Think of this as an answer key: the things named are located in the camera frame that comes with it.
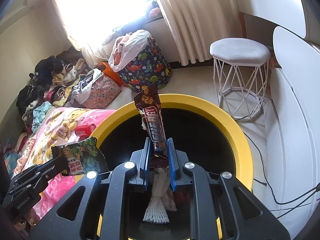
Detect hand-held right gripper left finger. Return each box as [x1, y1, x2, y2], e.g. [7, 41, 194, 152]
[29, 137, 153, 240]

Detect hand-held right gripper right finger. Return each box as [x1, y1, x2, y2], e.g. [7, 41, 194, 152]
[167, 137, 292, 240]

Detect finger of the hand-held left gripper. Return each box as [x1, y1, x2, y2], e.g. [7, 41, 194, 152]
[14, 156, 63, 179]
[32, 165, 69, 189]

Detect white orange plastic bag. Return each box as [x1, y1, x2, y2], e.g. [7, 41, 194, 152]
[165, 189, 178, 212]

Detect green snack packet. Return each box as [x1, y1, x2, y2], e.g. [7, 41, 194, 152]
[51, 136, 108, 177]

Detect white foam net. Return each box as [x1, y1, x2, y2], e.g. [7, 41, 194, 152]
[142, 167, 173, 224]

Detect brown snack bar wrapper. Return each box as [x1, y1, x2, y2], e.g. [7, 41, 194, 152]
[134, 85, 171, 167]

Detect yellow rimmed black bin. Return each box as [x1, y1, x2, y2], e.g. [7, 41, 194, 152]
[75, 94, 254, 240]

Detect pink printed blanket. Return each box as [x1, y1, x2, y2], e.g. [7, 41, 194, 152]
[5, 107, 117, 222]

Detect light blue cloth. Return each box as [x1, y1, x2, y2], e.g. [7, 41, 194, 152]
[31, 101, 57, 133]

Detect red packet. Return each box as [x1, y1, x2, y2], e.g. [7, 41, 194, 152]
[74, 124, 97, 138]

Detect pink floral storage bag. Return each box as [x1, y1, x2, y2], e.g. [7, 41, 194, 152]
[80, 74, 122, 110]

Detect pile of clothes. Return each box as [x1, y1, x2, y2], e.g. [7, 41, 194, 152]
[16, 50, 88, 130]

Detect grey white crumpled clothes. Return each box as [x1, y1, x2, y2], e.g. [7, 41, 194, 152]
[71, 69, 104, 104]

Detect dinosaur print storage bag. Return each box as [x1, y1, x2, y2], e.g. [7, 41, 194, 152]
[117, 37, 172, 93]

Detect white plastic bag of clothes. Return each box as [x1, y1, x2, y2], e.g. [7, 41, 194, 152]
[108, 29, 151, 73]

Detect cream curtain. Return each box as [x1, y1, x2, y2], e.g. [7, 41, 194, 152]
[149, 0, 242, 67]
[49, 0, 107, 64]

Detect white chair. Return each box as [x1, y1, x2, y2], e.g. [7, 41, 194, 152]
[264, 25, 320, 206]

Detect clothes on windowsill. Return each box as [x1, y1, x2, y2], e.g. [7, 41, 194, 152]
[102, 0, 163, 46]

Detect window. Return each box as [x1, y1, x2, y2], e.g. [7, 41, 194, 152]
[57, 0, 163, 38]

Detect white desk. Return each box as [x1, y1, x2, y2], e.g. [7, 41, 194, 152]
[236, 0, 316, 47]

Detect black cable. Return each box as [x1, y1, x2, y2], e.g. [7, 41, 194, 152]
[239, 130, 320, 217]

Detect white wire stool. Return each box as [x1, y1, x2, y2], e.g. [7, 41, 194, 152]
[209, 38, 272, 122]

